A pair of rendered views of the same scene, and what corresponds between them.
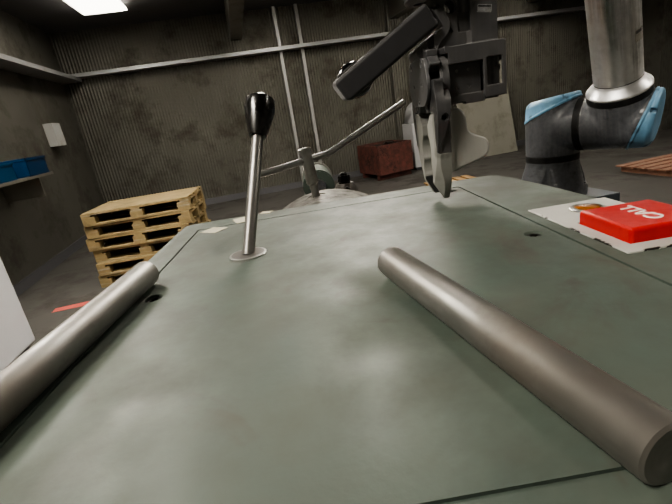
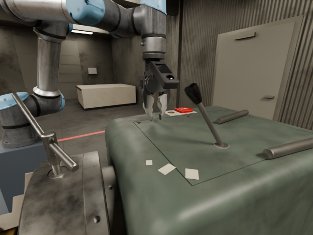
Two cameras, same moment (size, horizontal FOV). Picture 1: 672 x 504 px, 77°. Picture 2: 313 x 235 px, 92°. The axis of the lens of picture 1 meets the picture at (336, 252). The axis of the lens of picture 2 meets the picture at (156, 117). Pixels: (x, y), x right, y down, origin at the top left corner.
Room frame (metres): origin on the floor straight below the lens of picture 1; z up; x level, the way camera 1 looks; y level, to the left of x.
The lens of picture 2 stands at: (0.67, 0.33, 1.43)
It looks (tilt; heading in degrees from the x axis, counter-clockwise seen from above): 17 degrees down; 247
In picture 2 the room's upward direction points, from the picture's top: straight up
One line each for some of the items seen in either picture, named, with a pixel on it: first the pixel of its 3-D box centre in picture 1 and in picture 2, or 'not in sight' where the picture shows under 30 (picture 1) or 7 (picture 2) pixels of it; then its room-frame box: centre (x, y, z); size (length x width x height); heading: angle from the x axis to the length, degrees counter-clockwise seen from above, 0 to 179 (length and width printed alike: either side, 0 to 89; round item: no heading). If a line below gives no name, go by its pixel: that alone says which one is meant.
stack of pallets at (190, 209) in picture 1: (154, 234); not in sight; (4.62, 1.94, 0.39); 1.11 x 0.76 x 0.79; 92
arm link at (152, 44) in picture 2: not in sight; (153, 47); (0.48, -0.14, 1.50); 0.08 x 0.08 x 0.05
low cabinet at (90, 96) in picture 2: not in sight; (105, 94); (0.17, -6.93, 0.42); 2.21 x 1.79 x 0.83; 10
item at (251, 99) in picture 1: (261, 116); (192, 93); (0.47, 0.05, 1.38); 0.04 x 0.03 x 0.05; 1
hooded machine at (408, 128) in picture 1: (422, 134); not in sight; (8.81, -2.10, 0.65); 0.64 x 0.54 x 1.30; 100
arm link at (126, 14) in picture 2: not in sight; (122, 22); (0.56, -0.21, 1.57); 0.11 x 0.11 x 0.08; 41
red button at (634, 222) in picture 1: (640, 224); (183, 110); (0.30, -0.23, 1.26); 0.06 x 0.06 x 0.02; 1
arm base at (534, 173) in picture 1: (551, 173); (21, 131); (1.01, -0.55, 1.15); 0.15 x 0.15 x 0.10
